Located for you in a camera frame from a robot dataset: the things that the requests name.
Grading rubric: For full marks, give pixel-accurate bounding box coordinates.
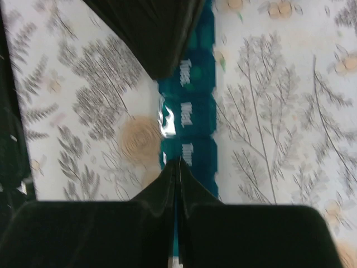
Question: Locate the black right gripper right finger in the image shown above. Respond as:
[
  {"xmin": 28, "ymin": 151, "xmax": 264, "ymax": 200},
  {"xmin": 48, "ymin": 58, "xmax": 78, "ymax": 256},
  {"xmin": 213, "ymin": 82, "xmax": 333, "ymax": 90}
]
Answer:
[{"xmin": 177, "ymin": 159, "xmax": 342, "ymax": 267}]

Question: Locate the floral table mat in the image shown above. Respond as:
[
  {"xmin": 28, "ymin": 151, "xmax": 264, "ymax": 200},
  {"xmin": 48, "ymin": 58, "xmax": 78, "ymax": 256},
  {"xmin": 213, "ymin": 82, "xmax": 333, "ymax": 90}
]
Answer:
[{"xmin": 1, "ymin": 1, "xmax": 356, "ymax": 267}]

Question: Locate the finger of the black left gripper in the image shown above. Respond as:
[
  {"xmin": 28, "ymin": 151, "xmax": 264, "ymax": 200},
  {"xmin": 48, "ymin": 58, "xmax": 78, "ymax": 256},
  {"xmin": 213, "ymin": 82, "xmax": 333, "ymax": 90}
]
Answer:
[{"xmin": 86, "ymin": 0, "xmax": 205, "ymax": 79}]

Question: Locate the teal weekly pill organizer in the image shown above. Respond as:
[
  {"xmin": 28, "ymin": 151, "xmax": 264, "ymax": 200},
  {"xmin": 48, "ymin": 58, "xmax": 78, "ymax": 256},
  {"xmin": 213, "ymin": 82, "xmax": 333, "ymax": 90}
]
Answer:
[{"xmin": 158, "ymin": 1, "xmax": 218, "ymax": 197}]

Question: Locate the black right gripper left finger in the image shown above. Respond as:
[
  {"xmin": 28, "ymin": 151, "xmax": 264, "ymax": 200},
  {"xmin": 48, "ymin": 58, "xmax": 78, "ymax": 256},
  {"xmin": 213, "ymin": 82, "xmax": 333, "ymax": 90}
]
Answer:
[{"xmin": 1, "ymin": 160, "xmax": 178, "ymax": 267}]

